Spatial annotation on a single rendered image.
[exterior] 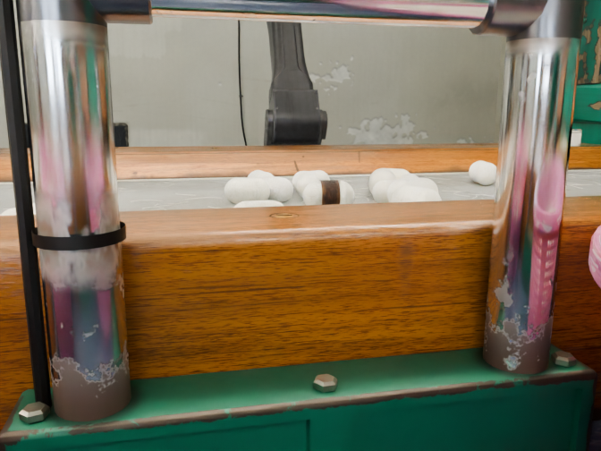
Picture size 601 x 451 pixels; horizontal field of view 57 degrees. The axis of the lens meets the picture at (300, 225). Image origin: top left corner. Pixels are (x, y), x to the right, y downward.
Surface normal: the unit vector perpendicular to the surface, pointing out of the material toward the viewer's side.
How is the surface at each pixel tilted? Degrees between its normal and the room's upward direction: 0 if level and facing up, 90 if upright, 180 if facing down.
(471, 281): 90
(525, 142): 90
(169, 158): 45
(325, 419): 90
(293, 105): 60
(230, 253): 90
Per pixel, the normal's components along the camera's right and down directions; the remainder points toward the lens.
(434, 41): 0.18, 0.21
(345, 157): 0.15, -0.55
